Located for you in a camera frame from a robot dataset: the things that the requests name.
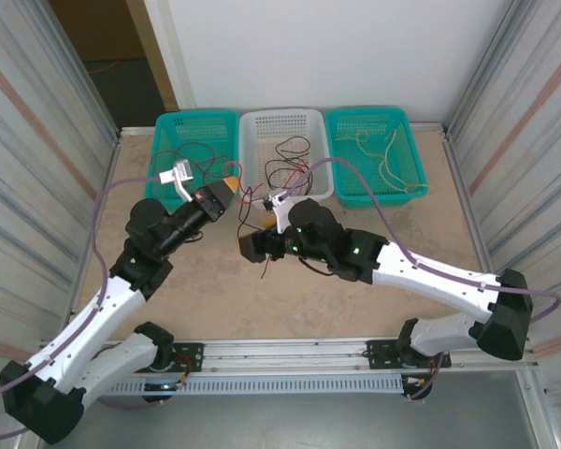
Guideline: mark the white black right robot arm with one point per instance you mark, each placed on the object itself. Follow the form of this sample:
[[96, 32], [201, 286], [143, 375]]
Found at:
[[425, 280]]

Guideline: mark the teal plastic basket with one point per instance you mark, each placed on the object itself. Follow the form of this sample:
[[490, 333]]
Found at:
[[168, 135], [355, 178]]

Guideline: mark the white plastic basket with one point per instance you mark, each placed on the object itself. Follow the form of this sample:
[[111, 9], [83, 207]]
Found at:
[[262, 135]]

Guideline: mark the small board with green light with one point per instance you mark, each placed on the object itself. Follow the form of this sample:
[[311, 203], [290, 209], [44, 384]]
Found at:
[[166, 386]]

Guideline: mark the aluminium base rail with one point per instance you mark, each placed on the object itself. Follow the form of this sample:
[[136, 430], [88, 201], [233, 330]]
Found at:
[[285, 353]]

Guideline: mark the wooden door frame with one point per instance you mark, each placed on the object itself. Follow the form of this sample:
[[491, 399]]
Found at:
[[153, 56]]

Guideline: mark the aluminium frame post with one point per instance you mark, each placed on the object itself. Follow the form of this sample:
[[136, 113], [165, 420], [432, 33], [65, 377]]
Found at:
[[484, 70], [83, 79]]

